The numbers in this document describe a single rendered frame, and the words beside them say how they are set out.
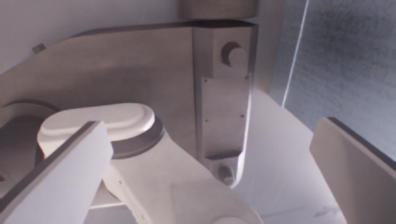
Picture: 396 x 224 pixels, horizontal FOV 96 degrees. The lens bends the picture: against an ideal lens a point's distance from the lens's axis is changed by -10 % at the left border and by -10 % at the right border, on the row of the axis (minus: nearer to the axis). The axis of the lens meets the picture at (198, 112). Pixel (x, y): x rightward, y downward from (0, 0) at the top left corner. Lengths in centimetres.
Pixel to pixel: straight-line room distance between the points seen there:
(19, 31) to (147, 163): 54
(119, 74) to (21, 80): 21
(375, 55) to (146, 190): 46
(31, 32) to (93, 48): 27
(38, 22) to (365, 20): 77
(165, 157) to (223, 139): 26
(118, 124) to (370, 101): 47
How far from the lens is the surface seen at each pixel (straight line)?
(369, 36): 50
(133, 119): 36
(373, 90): 49
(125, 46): 46
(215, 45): 42
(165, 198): 28
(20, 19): 72
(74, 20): 66
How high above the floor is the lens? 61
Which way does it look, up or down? 59 degrees down
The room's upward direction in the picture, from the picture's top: 160 degrees clockwise
